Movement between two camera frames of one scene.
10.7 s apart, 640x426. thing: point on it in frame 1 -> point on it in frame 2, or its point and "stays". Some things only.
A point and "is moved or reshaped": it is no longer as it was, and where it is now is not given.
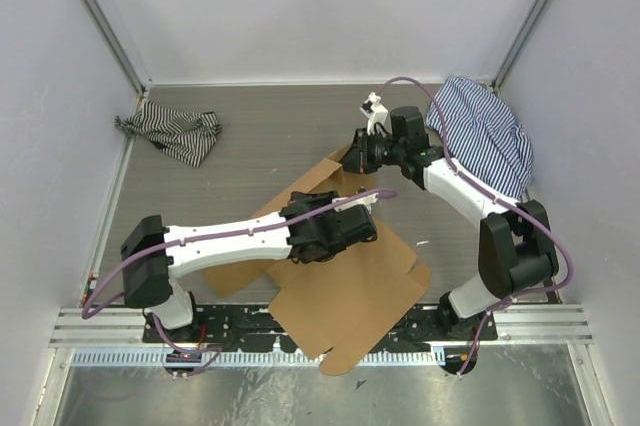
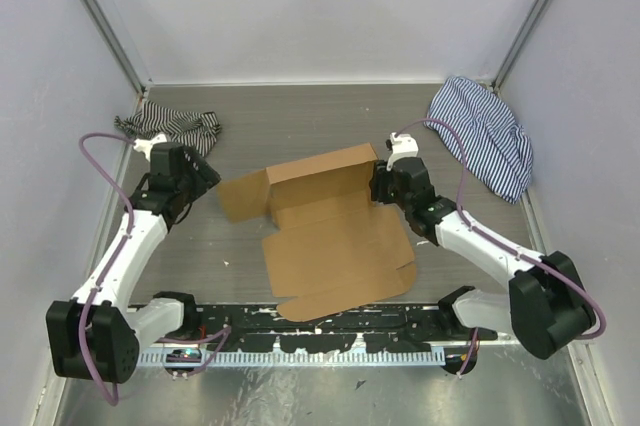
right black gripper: [360, 161] -> [379, 182]
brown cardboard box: [340, 306] is moved or reshaped
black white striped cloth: [191, 137] stays
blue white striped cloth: [484, 140] stays
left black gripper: [313, 199] -> [206, 177]
